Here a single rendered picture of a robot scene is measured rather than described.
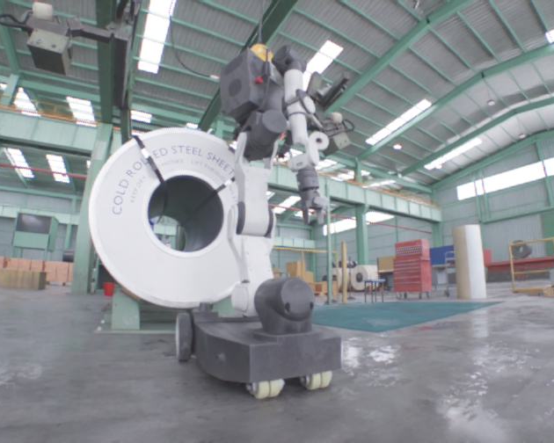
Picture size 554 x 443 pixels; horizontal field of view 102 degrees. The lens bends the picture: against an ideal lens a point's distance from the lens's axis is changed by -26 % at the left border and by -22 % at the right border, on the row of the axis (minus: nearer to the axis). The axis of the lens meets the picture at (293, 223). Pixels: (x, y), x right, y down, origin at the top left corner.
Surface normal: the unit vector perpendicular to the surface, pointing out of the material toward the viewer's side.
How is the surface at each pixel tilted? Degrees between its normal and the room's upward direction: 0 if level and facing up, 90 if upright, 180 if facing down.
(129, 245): 90
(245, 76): 104
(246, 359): 90
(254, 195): 85
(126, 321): 90
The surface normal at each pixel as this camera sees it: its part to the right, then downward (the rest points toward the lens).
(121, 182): 0.53, -0.18
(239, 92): -0.57, 0.06
